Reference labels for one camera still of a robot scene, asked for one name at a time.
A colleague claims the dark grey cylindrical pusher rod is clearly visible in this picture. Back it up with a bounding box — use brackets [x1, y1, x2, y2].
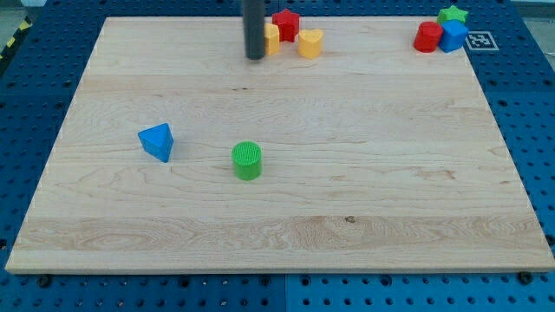
[242, 0, 265, 60]

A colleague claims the blue triangle block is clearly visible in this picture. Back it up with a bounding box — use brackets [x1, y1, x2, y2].
[138, 123, 173, 163]

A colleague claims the yellow hexagon block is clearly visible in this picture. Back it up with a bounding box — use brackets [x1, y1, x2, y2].
[264, 23, 280, 55]

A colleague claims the red star block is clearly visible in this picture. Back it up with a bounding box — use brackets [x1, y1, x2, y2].
[271, 9, 300, 42]

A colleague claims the yellow heart block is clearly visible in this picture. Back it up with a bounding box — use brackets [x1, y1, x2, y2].
[297, 29, 323, 59]

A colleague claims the green cylinder block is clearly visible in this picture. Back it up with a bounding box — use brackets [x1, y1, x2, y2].
[232, 141, 262, 180]

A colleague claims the light wooden board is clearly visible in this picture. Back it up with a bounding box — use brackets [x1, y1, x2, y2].
[6, 17, 554, 274]

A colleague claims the red cylinder block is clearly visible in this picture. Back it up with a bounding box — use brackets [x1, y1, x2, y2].
[413, 21, 443, 53]

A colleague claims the green star block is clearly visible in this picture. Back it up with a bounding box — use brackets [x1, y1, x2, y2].
[436, 5, 469, 24]

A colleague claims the blue cube block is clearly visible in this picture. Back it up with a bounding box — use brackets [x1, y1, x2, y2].
[438, 20, 468, 53]

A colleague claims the white fiducial marker tag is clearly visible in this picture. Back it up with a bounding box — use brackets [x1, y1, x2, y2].
[466, 31, 499, 51]

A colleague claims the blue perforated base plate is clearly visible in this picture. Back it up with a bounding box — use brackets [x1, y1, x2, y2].
[1, 1, 554, 311]

